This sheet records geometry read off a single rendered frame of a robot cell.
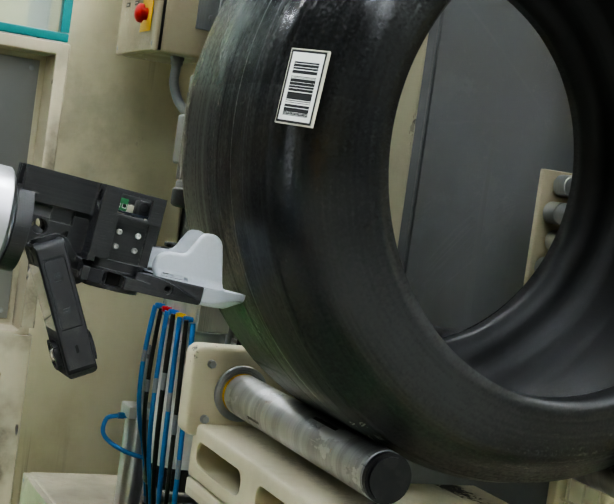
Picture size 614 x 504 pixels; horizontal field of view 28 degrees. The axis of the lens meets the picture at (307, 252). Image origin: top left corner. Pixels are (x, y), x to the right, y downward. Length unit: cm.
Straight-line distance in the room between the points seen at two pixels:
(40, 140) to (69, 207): 64
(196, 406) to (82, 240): 39
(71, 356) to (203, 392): 36
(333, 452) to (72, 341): 26
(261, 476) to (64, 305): 29
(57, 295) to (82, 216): 7
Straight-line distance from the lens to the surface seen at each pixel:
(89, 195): 101
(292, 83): 98
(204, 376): 135
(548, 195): 170
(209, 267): 104
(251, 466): 122
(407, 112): 145
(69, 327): 101
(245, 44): 107
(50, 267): 100
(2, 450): 167
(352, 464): 108
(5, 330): 163
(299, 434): 117
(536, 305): 141
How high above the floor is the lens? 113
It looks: 3 degrees down
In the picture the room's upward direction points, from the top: 8 degrees clockwise
